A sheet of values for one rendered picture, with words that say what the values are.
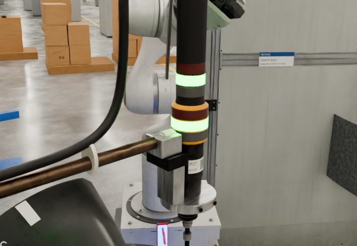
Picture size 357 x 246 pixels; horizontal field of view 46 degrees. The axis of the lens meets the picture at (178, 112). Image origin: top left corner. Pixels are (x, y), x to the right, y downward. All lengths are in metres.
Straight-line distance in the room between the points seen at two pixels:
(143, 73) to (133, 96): 0.07
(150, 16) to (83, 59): 7.42
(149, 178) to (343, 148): 1.58
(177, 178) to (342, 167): 2.21
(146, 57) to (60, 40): 6.93
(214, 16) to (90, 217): 0.34
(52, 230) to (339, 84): 2.23
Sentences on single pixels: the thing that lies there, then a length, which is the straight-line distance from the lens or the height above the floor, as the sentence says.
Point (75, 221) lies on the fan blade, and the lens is 0.60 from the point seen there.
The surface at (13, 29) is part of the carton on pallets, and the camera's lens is 9.75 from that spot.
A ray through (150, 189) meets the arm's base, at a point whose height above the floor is 1.10.
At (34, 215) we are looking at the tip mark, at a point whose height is 1.42.
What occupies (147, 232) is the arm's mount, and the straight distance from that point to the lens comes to 1.28.
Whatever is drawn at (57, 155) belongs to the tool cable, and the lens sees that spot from 0.40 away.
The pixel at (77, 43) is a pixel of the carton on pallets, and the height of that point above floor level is 0.52.
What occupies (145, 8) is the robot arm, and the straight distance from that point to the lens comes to 0.78.
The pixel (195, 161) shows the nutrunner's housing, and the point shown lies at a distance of 0.50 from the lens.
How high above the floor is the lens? 1.71
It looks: 18 degrees down
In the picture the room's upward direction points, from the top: 1 degrees clockwise
